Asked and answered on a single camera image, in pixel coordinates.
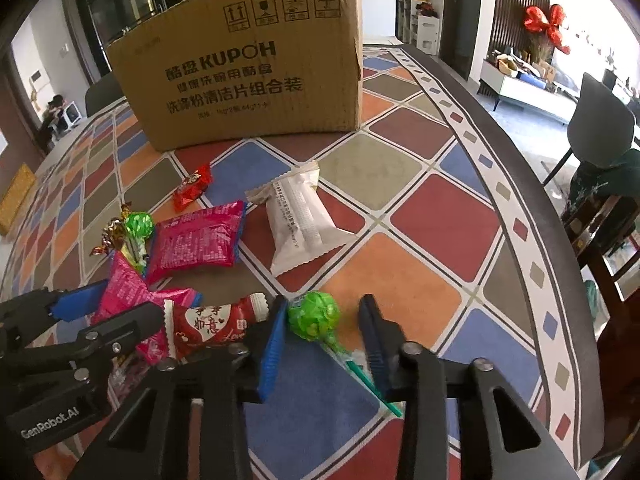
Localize yellow cushion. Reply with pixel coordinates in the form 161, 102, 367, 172
0, 164, 37, 235

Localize white snack packet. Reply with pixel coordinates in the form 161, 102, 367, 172
244, 160, 358, 277

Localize white storage drawers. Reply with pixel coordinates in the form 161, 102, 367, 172
397, 0, 443, 53

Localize gold wrapped candy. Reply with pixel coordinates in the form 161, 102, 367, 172
89, 217, 131, 257

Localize grey chair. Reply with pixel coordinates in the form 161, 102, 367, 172
542, 72, 640, 186

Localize dark green garment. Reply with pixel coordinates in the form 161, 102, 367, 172
565, 149, 640, 221

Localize brown cardboard box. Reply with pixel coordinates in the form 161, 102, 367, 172
105, 0, 366, 152

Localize red and white candy packet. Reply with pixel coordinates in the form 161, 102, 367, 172
162, 292, 273, 361

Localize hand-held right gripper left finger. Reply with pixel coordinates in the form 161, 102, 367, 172
67, 295, 291, 480

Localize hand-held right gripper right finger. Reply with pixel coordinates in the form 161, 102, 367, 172
357, 294, 583, 480

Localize white low cabinet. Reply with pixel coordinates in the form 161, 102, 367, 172
477, 57, 583, 126

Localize dark wooden chair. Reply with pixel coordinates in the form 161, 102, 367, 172
560, 195, 640, 321

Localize pink snack packet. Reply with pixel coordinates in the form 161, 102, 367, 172
90, 252, 198, 366
144, 201, 247, 285

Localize small red candy wrapper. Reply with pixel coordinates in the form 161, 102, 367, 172
172, 164, 213, 212

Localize colourful checkered table mat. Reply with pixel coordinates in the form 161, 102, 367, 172
0, 42, 608, 480

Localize dark upholstered chair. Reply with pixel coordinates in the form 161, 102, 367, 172
85, 75, 133, 116

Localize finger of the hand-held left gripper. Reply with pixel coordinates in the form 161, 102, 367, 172
0, 281, 109, 348
0, 302, 166, 401

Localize red bow decoration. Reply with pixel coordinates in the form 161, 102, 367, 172
524, 4, 571, 55

